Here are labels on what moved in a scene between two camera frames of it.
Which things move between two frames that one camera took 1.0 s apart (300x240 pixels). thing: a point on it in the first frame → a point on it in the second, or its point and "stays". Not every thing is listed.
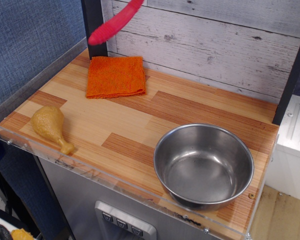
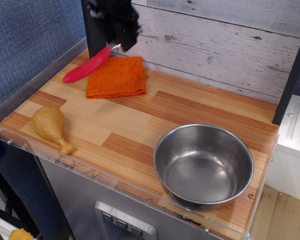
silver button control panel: (114, 223) stays
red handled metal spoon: (108, 28) → (80, 70)
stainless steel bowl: (203, 166) stays
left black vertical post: (93, 17) stays
